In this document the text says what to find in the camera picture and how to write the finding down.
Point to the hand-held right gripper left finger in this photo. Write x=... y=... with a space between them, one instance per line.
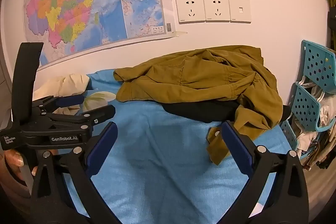
x=103 y=150

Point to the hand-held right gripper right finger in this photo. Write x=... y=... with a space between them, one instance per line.
x=236 y=146

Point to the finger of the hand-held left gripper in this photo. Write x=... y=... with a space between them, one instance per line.
x=71 y=100
x=102 y=111

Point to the olive green jacket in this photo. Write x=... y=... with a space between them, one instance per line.
x=197 y=77

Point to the pile of clothes on rack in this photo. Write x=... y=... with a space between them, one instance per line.
x=328 y=106

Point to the hanging clothes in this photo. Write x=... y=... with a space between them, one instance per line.
x=332 y=3

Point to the person's left hand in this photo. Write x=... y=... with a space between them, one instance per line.
x=14 y=161

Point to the cream garment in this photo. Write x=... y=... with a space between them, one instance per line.
x=71 y=82

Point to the black garment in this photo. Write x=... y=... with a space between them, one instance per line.
x=199 y=111

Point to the blue floral bed sheet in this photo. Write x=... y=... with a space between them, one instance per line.
x=162 y=161

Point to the teal perforated plastic rack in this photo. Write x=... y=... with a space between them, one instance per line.
x=317 y=61

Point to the colourful wall map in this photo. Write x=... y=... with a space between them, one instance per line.
x=78 y=3

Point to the white wall socket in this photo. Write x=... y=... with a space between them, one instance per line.
x=216 y=9
x=190 y=10

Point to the white wall data plate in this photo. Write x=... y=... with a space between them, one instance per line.
x=240 y=10

